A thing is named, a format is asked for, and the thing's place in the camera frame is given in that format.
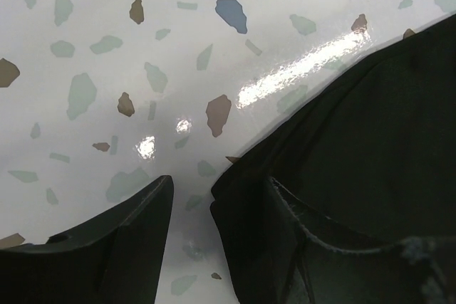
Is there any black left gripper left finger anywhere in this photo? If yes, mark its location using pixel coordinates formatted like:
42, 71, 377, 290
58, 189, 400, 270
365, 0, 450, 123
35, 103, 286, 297
1, 176, 174, 303

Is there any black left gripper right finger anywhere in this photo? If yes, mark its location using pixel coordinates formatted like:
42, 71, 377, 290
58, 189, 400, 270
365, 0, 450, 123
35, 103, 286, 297
211, 177, 455, 303

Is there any black t-shirt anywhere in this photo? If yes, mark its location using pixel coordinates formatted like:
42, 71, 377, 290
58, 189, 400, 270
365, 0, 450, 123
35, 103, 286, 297
212, 17, 455, 242

